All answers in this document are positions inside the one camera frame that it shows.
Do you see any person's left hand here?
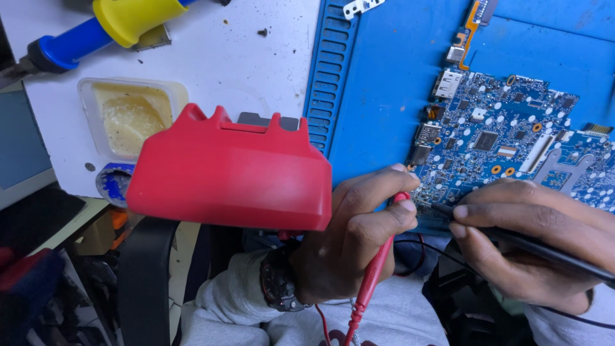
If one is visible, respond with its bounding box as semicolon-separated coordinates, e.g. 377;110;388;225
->
290;163;421;305

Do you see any person's right hand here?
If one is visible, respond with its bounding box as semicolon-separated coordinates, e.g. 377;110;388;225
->
449;179;615;315

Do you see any black multimeter probe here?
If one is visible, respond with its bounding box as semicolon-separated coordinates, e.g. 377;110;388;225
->
430;202;615;290

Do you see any red multimeter probe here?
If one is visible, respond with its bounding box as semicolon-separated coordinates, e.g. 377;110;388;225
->
342;191;412;346

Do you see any black wrist watch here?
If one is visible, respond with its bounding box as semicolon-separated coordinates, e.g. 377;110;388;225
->
259;245;310;313

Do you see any blue laptop motherboard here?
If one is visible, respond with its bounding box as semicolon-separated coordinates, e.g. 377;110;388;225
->
406;69;615;214

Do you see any red multimeter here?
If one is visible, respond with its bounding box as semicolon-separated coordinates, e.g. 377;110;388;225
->
126;103;333;232

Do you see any blue silicone work mat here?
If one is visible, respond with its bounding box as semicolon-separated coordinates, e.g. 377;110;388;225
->
303;0;615;236

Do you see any black chair armrest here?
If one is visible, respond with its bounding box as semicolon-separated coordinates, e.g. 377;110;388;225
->
117;216;181;346

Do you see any clear tub of flux paste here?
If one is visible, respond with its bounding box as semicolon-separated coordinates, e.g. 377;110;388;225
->
77;77;189;161

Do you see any blue yellow soldering iron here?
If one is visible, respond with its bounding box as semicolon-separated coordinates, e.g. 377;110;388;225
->
0;0;199;87

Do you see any grey monitor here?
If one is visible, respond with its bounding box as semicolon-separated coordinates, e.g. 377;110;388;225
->
0;82;57;211

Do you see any black probe lead wire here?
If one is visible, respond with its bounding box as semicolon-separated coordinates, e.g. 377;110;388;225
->
393;239;615;331

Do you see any red probe lead wire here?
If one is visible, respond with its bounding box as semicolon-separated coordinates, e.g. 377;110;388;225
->
315;304;333;346

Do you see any orange flex cable board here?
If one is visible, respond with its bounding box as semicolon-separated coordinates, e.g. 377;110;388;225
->
445;0;499;72

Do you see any small silver metal bracket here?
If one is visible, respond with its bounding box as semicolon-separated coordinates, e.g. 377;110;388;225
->
343;0;386;21

